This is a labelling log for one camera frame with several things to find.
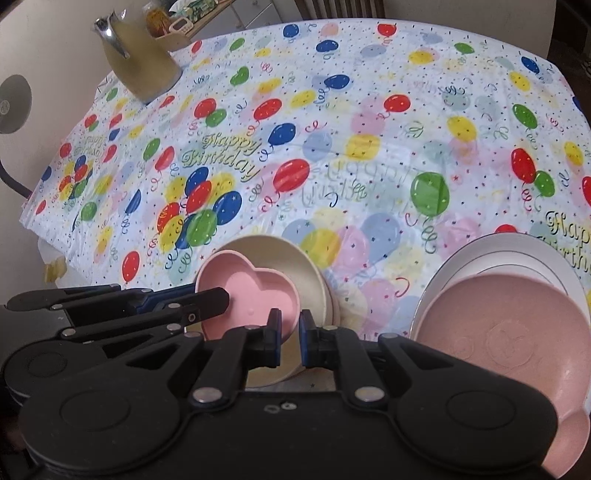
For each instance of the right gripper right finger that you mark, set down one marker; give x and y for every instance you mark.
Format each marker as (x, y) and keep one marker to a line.
(340, 350)

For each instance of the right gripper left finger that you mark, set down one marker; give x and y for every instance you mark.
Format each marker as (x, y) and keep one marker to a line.
(229, 360)

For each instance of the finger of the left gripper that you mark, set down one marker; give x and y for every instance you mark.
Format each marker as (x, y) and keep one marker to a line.
(184, 310)
(44, 299)

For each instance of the pink heart-shaped dish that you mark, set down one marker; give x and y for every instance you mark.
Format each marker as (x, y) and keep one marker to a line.
(252, 292)

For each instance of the cream bowl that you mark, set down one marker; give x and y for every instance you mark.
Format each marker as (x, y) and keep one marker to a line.
(271, 252)

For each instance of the pink bear-shaped divided plate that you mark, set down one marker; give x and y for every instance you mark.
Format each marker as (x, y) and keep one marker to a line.
(524, 329)

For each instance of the white plate with floral print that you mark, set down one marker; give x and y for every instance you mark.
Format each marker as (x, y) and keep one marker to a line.
(504, 253)

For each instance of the pink bowl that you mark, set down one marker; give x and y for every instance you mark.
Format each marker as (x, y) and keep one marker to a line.
(333, 315)

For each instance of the grey desk lamp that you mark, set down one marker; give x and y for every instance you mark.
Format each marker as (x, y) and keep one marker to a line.
(16, 104)

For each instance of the balloon birthday tablecloth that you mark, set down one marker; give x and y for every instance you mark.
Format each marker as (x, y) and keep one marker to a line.
(378, 147)

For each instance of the gold thermos jug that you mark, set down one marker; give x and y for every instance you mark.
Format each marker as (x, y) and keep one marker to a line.
(143, 66)

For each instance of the small pink alarm clock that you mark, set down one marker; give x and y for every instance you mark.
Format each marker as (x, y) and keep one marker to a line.
(181, 25)

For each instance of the orange jar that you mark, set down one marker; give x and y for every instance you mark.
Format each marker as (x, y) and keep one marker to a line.
(157, 21)

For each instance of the white drawer cabinet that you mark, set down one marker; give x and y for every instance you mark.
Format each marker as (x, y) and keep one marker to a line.
(241, 15)

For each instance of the dark wooden chair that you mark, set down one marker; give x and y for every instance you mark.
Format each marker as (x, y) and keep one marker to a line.
(338, 9)

